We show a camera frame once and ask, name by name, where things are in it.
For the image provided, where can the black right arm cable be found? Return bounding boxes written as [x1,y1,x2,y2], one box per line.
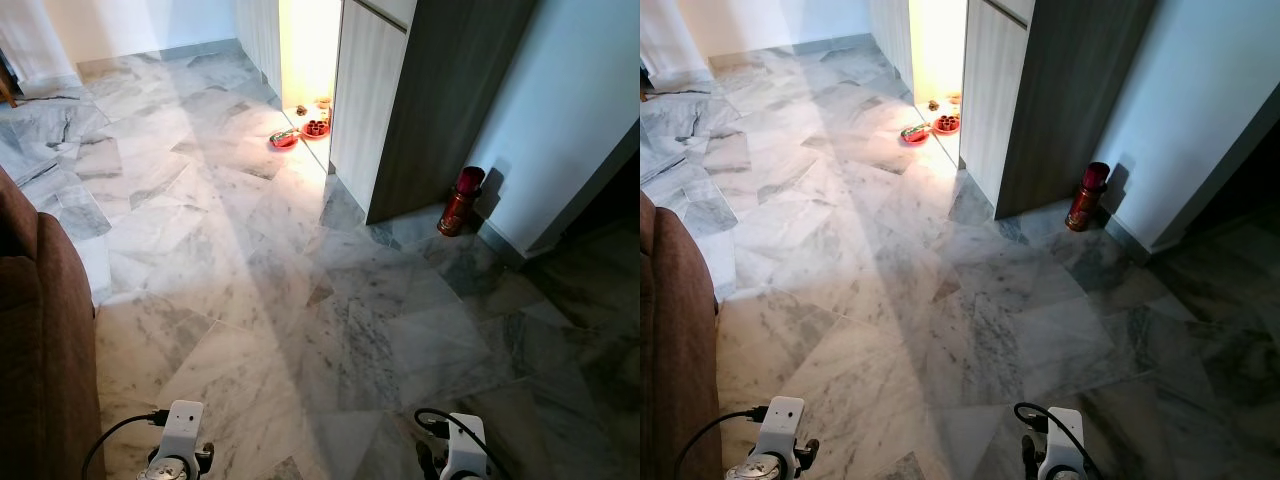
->
[414,407,513,480]
[1014,402,1106,480]

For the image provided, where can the white slatted cabinet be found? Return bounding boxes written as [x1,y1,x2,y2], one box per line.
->
[868,0,916,101]
[235,0,286,101]

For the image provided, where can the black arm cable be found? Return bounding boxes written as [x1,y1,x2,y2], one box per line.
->
[1014,402,1106,480]
[414,407,513,480]
[672,405,769,480]
[82,409,169,480]

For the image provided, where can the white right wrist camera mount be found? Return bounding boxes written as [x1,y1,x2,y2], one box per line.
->
[440,413,491,480]
[1040,407,1089,480]

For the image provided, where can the grey wooden cabinet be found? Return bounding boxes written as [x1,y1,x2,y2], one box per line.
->
[328,0,541,226]
[958,0,1161,221]

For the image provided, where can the brown fabric sofa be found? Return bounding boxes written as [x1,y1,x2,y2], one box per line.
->
[0,165,107,480]
[640,192,723,480]

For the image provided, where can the white curtain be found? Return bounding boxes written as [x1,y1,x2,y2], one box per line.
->
[640,0,713,86]
[0,0,81,86]

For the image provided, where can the red metal cylinder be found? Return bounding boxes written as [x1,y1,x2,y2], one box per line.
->
[437,166,487,238]
[1065,162,1111,233]

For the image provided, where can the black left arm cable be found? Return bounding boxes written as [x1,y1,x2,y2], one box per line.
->
[672,405,769,480]
[82,409,169,480]

